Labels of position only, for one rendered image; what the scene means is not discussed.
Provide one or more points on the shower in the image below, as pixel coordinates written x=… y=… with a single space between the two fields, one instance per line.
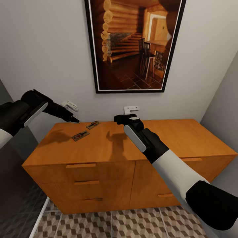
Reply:
x=39 y=218

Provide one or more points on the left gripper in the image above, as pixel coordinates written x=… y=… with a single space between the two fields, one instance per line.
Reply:
x=66 y=115

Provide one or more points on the door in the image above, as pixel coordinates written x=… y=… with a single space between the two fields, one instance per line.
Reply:
x=21 y=199

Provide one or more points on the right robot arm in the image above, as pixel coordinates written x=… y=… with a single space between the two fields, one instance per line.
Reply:
x=216 y=208

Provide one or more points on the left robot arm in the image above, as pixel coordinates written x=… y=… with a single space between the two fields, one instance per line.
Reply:
x=19 y=114

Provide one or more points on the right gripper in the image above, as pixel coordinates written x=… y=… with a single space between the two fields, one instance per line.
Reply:
x=120 y=118

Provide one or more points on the mousetrap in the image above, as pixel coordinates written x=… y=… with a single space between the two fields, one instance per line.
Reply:
x=94 y=124
x=80 y=135

